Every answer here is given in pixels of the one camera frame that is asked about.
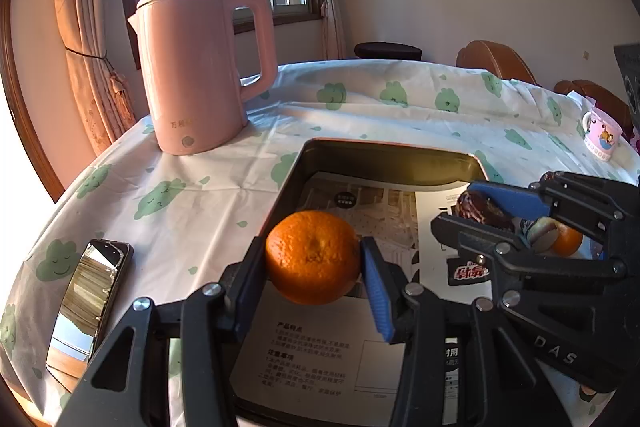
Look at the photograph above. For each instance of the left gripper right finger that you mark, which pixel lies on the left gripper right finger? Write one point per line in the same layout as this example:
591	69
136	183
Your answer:
499	383

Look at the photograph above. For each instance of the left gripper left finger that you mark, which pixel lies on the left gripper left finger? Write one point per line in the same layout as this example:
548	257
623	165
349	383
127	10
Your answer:
127	380

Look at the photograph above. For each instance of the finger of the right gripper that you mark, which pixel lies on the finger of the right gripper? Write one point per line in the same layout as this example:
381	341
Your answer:
490	246
605	210

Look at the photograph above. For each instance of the cut purple fruit half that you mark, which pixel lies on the cut purple fruit half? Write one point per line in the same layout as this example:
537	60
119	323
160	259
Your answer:
541	234

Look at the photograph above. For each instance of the large orange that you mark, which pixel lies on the large orange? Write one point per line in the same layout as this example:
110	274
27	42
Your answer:
313	257

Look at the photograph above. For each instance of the black snack packet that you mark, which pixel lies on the black snack packet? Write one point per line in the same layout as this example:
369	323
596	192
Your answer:
465	273

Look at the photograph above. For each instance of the small orange tangerine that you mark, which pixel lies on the small orange tangerine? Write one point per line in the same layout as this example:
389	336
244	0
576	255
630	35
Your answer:
567	241

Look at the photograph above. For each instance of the pink cartoon mug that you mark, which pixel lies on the pink cartoon mug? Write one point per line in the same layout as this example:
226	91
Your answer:
602	133

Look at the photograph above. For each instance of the brown wooden chair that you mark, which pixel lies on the brown wooden chair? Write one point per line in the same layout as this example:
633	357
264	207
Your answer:
603	99
497	58

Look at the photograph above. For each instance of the black smartphone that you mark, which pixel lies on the black smartphone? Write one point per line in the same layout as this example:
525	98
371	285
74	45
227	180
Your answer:
88	300

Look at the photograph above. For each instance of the printed paper leaflet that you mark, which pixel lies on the printed paper leaflet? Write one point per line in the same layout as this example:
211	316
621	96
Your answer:
329	363

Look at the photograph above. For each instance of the rectangular metal tin box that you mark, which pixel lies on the rectangular metal tin box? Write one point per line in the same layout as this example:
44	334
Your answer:
377	162

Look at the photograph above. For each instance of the white green cloud tablecloth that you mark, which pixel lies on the white green cloud tablecloth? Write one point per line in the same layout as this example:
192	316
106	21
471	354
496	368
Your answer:
187	217

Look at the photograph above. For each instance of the black round stool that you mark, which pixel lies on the black round stool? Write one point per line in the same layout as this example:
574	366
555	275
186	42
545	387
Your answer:
387	51

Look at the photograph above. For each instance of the pink electric kettle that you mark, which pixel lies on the pink electric kettle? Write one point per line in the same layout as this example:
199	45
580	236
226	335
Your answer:
187	55

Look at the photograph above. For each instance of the left peach curtain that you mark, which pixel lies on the left peach curtain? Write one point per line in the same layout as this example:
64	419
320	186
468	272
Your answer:
101	94

